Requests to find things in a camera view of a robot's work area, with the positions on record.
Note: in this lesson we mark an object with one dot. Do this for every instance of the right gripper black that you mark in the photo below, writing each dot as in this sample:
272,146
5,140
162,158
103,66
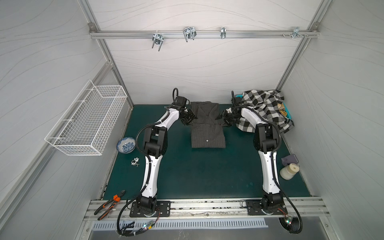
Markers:
229,114

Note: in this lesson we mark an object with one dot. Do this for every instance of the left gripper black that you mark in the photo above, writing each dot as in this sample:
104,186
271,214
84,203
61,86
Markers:
192,115

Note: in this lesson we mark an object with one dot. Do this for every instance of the dark grey pinstripe shirt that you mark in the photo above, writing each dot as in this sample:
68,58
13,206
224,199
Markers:
206,130

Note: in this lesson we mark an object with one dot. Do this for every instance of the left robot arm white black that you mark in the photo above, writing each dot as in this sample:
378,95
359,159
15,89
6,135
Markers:
155,144

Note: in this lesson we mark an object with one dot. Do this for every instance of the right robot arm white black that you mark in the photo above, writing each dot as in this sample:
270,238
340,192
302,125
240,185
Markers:
267,141

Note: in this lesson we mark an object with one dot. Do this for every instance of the black white checked shirt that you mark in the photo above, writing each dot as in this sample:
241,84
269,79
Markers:
266,104

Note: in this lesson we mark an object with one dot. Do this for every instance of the yellow patterned cloth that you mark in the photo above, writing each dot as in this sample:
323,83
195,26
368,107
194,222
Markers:
283,110

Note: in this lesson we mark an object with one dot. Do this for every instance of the teal plastic basket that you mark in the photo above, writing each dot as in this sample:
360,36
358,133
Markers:
289,114

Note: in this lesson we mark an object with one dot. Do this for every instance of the blue white ceramic bowl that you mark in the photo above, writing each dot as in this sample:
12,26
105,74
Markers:
126,145

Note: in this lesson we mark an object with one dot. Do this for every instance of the small metal clamp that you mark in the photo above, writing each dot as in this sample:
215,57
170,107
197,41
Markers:
135,162

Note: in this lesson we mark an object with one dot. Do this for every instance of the metal double hook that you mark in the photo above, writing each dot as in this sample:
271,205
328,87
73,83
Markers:
189,33

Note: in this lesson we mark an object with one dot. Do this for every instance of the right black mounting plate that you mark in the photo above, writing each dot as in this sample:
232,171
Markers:
255,207

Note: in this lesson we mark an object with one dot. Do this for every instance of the black mounting plate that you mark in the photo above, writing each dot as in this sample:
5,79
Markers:
255,207
160,208

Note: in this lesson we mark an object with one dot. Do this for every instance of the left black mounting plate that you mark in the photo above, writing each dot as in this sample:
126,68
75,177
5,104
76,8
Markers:
160,208

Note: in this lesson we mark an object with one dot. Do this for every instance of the orange black pliers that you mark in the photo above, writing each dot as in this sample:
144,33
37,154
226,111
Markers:
109,205

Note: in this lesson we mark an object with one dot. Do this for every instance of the metal bracket with bolts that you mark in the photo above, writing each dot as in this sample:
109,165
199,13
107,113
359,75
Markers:
296,34

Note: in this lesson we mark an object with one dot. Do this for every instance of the white wire basket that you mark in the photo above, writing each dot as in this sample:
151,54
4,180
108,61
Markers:
87,124

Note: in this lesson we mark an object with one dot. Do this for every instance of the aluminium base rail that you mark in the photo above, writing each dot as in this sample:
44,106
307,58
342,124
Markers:
216,209

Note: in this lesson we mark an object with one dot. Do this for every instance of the horizontal aluminium rail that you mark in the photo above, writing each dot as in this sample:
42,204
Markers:
212,34

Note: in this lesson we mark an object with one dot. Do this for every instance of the white slotted cable duct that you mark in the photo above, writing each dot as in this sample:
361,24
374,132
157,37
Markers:
186,224

